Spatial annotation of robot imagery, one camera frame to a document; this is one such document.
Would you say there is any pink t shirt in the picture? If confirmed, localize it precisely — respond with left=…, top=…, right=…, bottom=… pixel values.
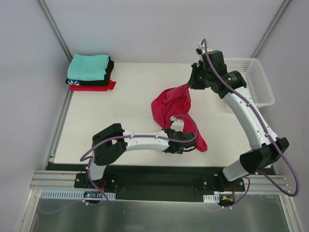
left=151, top=84, right=208, bottom=152

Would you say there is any black folded t shirt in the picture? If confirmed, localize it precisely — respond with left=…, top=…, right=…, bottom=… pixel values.
left=65, top=57, right=114, bottom=87

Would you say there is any left aluminium corner post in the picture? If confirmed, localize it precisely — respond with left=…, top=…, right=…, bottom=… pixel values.
left=36, top=0, right=73, bottom=62

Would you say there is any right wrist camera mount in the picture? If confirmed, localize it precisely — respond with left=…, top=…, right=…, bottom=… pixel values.
left=196, top=42, right=208, bottom=57

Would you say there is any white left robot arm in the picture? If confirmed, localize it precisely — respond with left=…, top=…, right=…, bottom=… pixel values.
left=80, top=123, right=197, bottom=188

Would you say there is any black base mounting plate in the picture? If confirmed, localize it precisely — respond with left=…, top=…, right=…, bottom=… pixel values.
left=73, top=164, right=251, bottom=201

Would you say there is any aluminium corner post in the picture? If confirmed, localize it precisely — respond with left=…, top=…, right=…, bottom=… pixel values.
left=36, top=0, right=73, bottom=62
left=251, top=0, right=293, bottom=58

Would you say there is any teal folded t shirt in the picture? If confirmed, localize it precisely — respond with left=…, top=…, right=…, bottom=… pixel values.
left=67, top=54, right=109, bottom=81

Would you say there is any right white cable duct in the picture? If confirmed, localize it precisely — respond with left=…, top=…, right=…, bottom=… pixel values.
left=203, top=193, right=220, bottom=203

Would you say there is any right aluminium corner post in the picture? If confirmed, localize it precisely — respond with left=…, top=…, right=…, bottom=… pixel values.
left=251, top=0, right=293, bottom=58

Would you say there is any left white cable duct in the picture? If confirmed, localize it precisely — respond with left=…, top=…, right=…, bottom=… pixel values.
left=41, top=190, right=106, bottom=201

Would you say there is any white cable duct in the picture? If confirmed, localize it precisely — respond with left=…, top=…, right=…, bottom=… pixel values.
left=41, top=190, right=106, bottom=201
left=203, top=193, right=220, bottom=203

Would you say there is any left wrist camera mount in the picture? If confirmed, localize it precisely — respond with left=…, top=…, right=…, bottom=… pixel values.
left=170, top=116, right=184, bottom=132

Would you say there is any red folded t shirt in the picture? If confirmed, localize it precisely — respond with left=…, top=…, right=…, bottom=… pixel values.
left=69, top=80, right=116, bottom=92

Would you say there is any white plastic laundry basket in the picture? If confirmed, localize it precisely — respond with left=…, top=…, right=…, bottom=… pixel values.
left=225, top=58, right=275, bottom=108

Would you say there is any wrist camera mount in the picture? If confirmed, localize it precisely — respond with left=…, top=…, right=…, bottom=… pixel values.
left=196, top=42, right=208, bottom=57
left=170, top=116, right=184, bottom=132

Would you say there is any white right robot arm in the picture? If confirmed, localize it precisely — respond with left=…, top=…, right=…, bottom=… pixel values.
left=188, top=48, right=289, bottom=191

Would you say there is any aluminium frame rail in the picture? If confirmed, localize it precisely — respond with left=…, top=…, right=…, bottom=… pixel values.
left=30, top=166, right=290, bottom=195

